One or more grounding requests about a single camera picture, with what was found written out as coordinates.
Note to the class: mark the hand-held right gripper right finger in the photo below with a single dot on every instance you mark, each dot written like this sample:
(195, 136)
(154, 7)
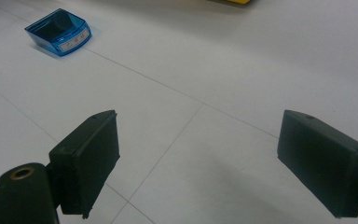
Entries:
(323, 161)

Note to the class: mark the yellow black drawer organizer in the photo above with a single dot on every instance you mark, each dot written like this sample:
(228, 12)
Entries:
(237, 1)

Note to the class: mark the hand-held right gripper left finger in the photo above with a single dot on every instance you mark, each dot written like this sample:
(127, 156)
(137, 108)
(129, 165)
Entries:
(85, 161)

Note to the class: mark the small blue translucent bin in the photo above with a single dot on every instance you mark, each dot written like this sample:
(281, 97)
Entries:
(59, 34)

